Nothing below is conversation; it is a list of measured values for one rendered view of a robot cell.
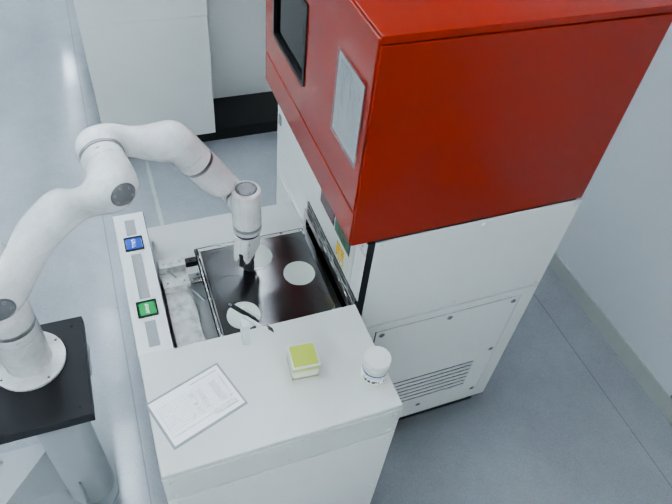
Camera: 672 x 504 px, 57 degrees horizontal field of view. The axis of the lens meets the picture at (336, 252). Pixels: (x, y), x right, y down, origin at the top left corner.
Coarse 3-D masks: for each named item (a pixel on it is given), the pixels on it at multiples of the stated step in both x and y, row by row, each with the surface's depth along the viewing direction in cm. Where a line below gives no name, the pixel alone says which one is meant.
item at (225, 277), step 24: (264, 240) 206; (288, 240) 207; (216, 264) 197; (312, 264) 200; (216, 288) 191; (240, 288) 191; (264, 288) 192; (288, 288) 193; (312, 288) 194; (264, 312) 186; (288, 312) 187; (312, 312) 187
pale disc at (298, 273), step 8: (288, 264) 200; (296, 264) 200; (304, 264) 200; (288, 272) 197; (296, 272) 198; (304, 272) 198; (312, 272) 198; (288, 280) 195; (296, 280) 195; (304, 280) 196
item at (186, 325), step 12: (168, 276) 194; (180, 276) 195; (168, 300) 188; (180, 300) 189; (192, 300) 189; (180, 312) 186; (192, 312) 186; (180, 324) 183; (192, 324) 183; (180, 336) 180; (192, 336) 180
